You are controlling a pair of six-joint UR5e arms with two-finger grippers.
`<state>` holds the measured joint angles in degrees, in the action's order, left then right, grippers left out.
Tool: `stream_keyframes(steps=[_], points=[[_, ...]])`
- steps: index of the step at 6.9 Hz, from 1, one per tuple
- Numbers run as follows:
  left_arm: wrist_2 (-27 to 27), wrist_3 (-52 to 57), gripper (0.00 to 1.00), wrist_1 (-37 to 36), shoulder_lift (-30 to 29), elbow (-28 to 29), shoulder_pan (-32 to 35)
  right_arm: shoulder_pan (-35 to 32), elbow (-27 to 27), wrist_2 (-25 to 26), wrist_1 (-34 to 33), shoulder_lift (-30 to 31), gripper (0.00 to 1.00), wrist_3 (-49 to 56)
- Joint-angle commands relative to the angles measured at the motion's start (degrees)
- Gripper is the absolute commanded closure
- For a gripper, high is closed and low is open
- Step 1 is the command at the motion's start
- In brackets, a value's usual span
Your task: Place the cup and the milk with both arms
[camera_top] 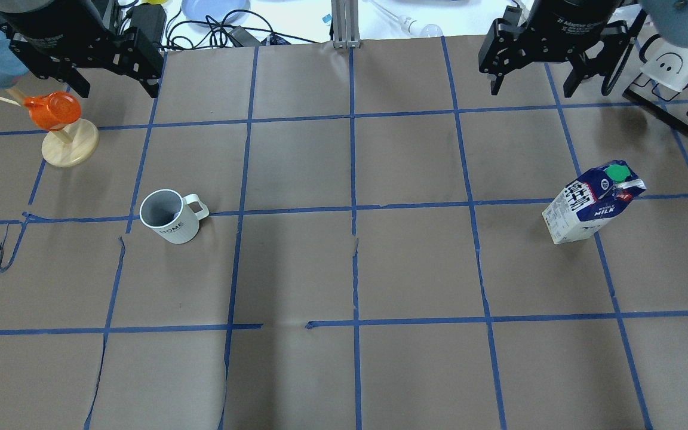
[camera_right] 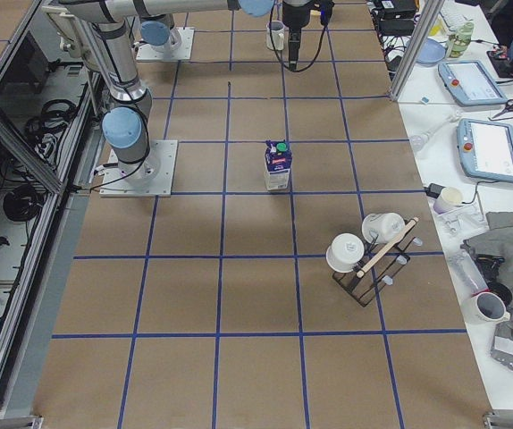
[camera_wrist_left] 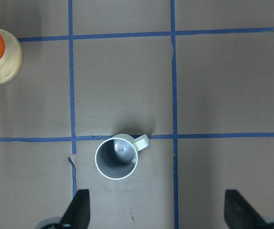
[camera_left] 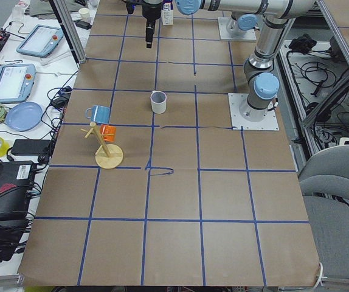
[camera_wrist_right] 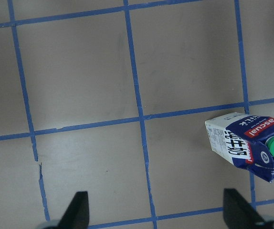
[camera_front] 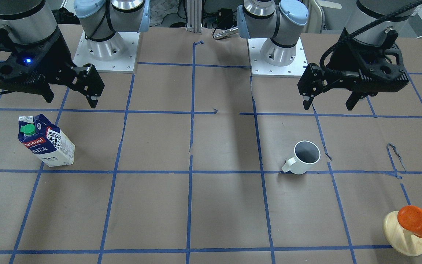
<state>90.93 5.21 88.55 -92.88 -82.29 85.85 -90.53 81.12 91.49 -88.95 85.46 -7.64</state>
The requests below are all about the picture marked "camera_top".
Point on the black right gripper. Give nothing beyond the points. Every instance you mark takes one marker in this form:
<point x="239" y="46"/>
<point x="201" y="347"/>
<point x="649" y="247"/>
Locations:
<point x="565" y="15"/>

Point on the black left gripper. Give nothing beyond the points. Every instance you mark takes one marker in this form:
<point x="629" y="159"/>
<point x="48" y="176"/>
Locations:
<point x="51" y="21"/>

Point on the blue white milk carton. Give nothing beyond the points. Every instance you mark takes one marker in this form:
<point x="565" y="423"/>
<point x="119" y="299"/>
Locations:
<point x="592" y="200"/>

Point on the white mug grey inside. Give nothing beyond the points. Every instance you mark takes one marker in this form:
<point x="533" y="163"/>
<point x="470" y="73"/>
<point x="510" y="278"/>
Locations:
<point x="174" y="217"/>

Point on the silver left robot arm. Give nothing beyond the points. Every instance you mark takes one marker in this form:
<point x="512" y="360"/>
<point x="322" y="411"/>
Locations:
<point x="57" y="39"/>

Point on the orange mug on stand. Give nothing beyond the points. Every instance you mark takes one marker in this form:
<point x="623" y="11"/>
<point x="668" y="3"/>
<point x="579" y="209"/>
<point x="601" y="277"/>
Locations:
<point x="53" y="111"/>

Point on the black power adapter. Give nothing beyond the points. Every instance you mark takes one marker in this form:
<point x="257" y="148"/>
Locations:
<point x="147" y="19"/>

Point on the wooden mug tree stand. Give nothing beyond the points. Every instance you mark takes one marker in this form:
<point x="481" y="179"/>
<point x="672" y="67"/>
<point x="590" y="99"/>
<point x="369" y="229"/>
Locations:
<point x="65" y="148"/>

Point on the white smiley face mug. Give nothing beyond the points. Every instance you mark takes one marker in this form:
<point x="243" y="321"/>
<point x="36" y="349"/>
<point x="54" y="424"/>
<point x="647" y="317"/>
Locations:
<point x="668" y="66"/>

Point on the blue plastic plate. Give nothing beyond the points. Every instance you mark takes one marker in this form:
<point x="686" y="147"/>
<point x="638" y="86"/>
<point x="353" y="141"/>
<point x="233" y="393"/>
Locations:
<point x="197" y="11"/>

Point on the white light bulb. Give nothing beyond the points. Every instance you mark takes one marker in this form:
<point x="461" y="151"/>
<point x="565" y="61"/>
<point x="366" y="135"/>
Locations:
<point x="415" y="27"/>

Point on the black wire cup rack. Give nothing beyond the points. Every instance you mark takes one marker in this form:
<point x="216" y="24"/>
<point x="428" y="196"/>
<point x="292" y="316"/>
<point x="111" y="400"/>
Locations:
<point x="666" y="105"/>

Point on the aluminium frame post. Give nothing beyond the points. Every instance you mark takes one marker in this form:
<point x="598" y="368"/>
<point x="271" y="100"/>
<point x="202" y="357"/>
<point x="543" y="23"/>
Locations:
<point x="345" y="26"/>

